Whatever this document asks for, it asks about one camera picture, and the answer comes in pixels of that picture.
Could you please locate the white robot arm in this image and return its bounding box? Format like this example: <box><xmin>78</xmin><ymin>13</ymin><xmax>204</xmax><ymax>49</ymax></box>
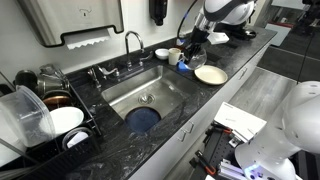
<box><xmin>185</xmin><ymin>0</ymin><xmax>255</xmax><ymax>64</ymax></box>

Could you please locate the small white bowl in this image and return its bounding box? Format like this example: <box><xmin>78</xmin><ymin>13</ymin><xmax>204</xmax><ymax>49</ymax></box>
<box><xmin>155</xmin><ymin>48</ymin><xmax>169</xmax><ymax>60</ymax></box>

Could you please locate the cream ceramic mug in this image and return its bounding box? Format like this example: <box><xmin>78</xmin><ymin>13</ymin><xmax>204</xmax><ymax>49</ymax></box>
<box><xmin>168</xmin><ymin>48</ymin><xmax>183</xmax><ymax>65</ymax></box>

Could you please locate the cream white plate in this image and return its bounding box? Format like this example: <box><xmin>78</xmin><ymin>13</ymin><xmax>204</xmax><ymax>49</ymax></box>
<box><xmin>194</xmin><ymin>65</ymin><xmax>228</xmax><ymax>85</ymax></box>

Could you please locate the white plate in rack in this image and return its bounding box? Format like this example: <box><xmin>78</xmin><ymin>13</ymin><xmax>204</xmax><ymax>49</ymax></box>
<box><xmin>40</xmin><ymin>107</ymin><xmax>84</xmax><ymax>137</ymax></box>

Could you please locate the chrome side sprayer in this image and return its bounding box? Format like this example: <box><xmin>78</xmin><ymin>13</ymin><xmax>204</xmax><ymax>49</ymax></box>
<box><xmin>87</xmin><ymin>67</ymin><xmax>101</xmax><ymax>88</ymax></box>

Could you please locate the steel pot in rack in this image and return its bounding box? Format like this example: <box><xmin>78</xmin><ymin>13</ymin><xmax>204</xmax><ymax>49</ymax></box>
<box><xmin>36</xmin><ymin>64</ymin><xmax>70</xmax><ymax>97</ymax></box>

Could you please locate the blue sponge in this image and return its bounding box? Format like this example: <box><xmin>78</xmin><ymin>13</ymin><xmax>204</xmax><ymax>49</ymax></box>
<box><xmin>177</xmin><ymin>61</ymin><xmax>188</xmax><ymax>72</ymax></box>

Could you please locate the red handled clamp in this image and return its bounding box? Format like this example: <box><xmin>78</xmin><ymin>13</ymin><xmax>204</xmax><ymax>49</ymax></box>
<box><xmin>195</xmin><ymin>150</ymin><xmax>216</xmax><ymax>176</ymax></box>

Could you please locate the chrome sink faucet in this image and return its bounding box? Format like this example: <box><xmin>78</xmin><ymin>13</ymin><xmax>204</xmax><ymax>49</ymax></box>
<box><xmin>124</xmin><ymin>30</ymin><xmax>155</xmax><ymax>72</ymax></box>

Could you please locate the clear glass bowl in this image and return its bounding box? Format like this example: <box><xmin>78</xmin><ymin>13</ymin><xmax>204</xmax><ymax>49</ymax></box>
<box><xmin>183</xmin><ymin>46</ymin><xmax>207</xmax><ymax>70</ymax></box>

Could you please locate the black dish rack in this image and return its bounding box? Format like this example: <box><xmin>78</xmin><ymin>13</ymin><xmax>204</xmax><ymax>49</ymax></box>
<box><xmin>0</xmin><ymin>71</ymin><xmax>103</xmax><ymax>174</ymax></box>

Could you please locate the dark blue plate in sink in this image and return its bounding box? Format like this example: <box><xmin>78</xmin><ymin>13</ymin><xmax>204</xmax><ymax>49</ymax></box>
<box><xmin>125</xmin><ymin>107</ymin><xmax>161</xmax><ymax>133</ymax></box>

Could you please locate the round container with lid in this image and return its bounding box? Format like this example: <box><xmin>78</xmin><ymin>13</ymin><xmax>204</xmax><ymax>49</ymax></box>
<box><xmin>62</xmin><ymin>127</ymin><xmax>92</xmax><ymax>150</ymax></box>

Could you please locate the clear plastic container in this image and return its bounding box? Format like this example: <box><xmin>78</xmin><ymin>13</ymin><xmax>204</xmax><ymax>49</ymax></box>
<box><xmin>0</xmin><ymin>85</ymin><xmax>55</xmax><ymax>147</ymax></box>

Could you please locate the white paper booklet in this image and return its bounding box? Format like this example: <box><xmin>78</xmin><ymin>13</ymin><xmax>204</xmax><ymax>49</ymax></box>
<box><xmin>214</xmin><ymin>102</ymin><xmax>266</xmax><ymax>142</ymax></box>

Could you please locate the black soap dispenser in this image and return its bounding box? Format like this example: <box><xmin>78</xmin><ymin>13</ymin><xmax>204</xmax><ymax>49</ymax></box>
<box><xmin>149</xmin><ymin>0</ymin><xmax>168</xmax><ymax>26</ymax></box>

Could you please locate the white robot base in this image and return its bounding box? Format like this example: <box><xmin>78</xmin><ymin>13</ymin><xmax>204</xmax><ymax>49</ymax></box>
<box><xmin>235</xmin><ymin>81</ymin><xmax>320</xmax><ymax>180</ymax></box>

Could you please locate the stainless steel sink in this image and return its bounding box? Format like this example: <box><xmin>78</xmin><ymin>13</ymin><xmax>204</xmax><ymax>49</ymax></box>
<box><xmin>101</xmin><ymin>66</ymin><xmax>197</xmax><ymax>125</ymax></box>

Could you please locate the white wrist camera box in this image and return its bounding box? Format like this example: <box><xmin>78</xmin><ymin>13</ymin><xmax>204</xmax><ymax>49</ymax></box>
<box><xmin>207</xmin><ymin>32</ymin><xmax>229</xmax><ymax>45</ymax></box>

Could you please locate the paper towel dispenser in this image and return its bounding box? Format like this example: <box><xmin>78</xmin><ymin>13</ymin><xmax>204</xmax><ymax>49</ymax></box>
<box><xmin>16</xmin><ymin>0</ymin><xmax>124</xmax><ymax>47</ymax></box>

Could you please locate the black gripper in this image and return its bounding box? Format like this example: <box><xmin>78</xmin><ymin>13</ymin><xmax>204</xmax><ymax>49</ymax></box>
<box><xmin>185</xmin><ymin>27</ymin><xmax>209</xmax><ymax>64</ymax></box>

